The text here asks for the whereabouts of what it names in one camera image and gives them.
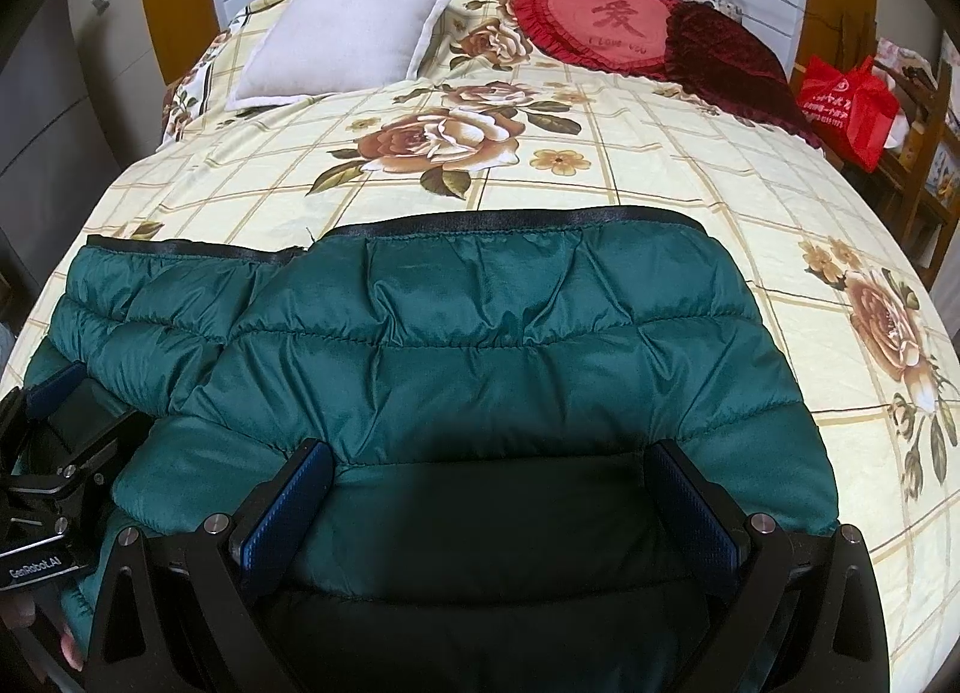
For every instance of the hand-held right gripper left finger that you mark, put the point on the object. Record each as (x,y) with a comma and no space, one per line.
(285,514)

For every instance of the red heart-shaped pillow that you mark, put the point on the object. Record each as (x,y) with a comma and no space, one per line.
(600,25)

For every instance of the green puffer jacket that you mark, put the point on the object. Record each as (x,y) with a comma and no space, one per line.
(487,378)

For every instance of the dark red velvet pillow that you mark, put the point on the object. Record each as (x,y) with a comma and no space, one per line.
(727,63)

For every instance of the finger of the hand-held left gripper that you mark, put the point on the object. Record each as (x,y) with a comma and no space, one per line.
(101,453)
(58,387)

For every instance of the white square pillow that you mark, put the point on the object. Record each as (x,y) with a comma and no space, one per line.
(337,33)

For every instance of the wooden chair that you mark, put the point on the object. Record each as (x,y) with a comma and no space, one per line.
(926,160)

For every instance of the floral bed quilt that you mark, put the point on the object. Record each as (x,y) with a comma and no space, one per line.
(600,168)

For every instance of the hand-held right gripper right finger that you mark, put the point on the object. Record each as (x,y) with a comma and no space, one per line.
(690,513)

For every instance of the person's left hand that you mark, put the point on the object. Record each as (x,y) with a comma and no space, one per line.
(22,614)

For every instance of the red shopping bag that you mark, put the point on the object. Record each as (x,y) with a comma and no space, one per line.
(844,108)

